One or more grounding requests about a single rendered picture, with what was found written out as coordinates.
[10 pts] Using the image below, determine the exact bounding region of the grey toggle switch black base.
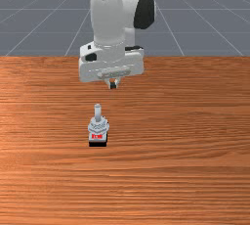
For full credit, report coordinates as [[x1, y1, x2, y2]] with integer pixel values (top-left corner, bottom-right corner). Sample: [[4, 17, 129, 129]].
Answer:
[[87, 103, 109, 148]]

